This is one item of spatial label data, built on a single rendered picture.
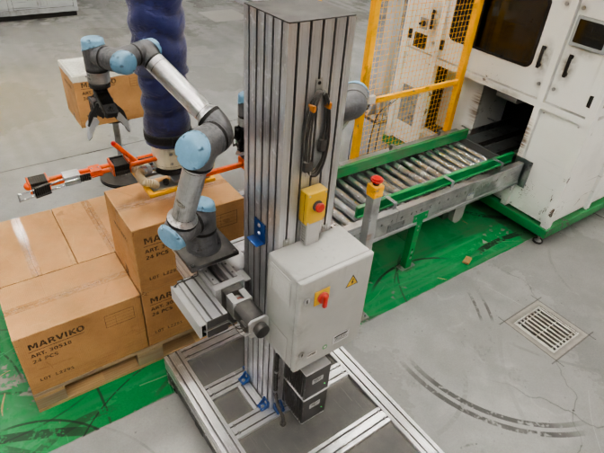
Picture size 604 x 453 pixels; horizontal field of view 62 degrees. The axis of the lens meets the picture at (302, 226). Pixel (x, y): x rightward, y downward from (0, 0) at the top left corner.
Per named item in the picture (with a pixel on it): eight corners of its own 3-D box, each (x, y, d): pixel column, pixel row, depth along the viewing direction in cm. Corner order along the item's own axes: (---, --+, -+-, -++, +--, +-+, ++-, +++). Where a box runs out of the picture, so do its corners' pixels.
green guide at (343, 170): (457, 133, 438) (459, 123, 433) (466, 138, 431) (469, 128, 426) (306, 179, 360) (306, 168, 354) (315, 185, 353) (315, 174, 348)
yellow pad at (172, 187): (207, 172, 262) (207, 163, 259) (216, 181, 255) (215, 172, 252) (143, 189, 245) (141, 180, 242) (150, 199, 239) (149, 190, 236)
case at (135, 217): (212, 220, 314) (209, 164, 290) (244, 256, 288) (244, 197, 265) (115, 251, 284) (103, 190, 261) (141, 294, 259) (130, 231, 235)
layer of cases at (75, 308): (177, 224, 375) (173, 177, 352) (244, 306, 311) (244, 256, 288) (-3, 279, 317) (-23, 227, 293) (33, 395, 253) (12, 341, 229)
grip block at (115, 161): (125, 164, 244) (123, 153, 240) (132, 173, 237) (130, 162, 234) (108, 168, 239) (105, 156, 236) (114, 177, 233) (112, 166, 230)
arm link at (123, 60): (144, 47, 168) (119, 39, 172) (119, 55, 160) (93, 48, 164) (146, 70, 173) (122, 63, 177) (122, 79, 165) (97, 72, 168)
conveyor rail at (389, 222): (511, 181, 407) (519, 160, 396) (517, 183, 404) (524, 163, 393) (265, 279, 294) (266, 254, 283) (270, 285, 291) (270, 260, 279)
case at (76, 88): (140, 96, 441) (135, 50, 417) (158, 114, 415) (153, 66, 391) (67, 109, 412) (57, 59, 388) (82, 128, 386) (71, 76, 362)
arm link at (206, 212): (222, 224, 212) (221, 197, 204) (202, 241, 202) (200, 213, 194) (199, 215, 216) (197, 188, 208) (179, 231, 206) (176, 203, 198)
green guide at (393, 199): (509, 160, 404) (511, 150, 398) (519, 165, 397) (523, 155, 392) (353, 217, 325) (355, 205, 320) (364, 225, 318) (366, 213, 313)
